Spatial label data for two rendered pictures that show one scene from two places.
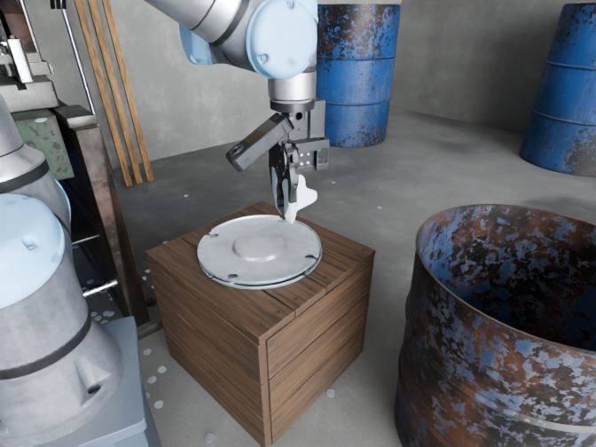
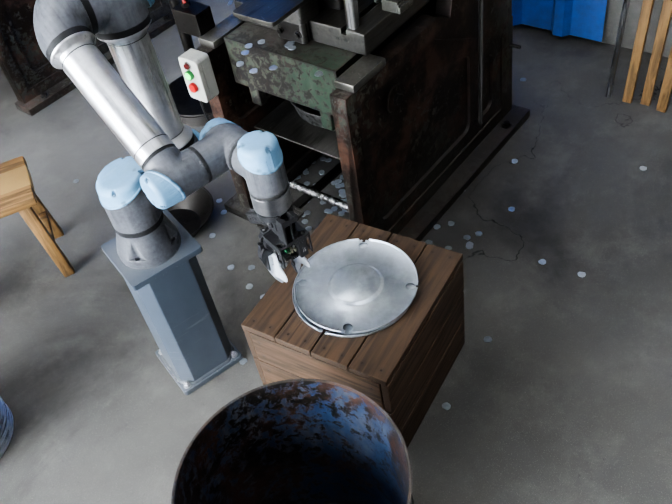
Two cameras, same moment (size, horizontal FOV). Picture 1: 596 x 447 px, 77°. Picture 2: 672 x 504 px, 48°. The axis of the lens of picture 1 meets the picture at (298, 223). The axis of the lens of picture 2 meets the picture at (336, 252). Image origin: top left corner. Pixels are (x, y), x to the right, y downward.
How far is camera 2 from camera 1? 149 cm
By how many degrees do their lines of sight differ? 66
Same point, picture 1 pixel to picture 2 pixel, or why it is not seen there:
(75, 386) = (128, 251)
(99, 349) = (145, 247)
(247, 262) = (326, 284)
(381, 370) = not seen: hidden behind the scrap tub
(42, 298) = (116, 213)
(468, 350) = (219, 443)
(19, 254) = (108, 196)
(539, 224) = not seen: outside the picture
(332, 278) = (324, 353)
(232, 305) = (272, 296)
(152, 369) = not seen: hidden behind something
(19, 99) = (341, 40)
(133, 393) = (147, 275)
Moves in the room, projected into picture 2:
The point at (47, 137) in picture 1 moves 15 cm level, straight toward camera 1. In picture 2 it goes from (329, 83) to (287, 113)
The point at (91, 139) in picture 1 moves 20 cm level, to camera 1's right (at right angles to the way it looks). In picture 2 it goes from (338, 105) to (358, 153)
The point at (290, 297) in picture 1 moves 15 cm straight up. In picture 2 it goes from (289, 330) to (277, 286)
